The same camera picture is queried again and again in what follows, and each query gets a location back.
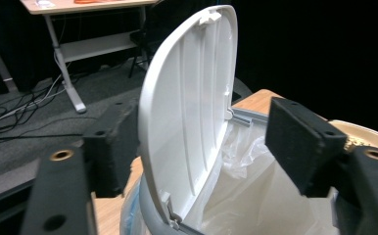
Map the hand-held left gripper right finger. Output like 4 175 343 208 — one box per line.
264 96 378 235

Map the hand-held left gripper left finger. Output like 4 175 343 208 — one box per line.
20 99 141 235

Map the beige strainer container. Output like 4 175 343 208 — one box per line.
327 118 378 155

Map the white and blue pedal bin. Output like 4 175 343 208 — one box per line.
119 4 342 235

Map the white plastic bin liner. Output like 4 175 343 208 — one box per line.
186 120 339 235

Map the white-framed desk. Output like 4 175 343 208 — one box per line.
19 0 162 115

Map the black chair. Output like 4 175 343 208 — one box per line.
128 28 153 79

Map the white object on desk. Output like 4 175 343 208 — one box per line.
34 0 57 9

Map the orange object on desk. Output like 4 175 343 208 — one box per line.
73 0 114 5

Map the floor cable bundle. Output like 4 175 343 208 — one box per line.
0 72 98 143

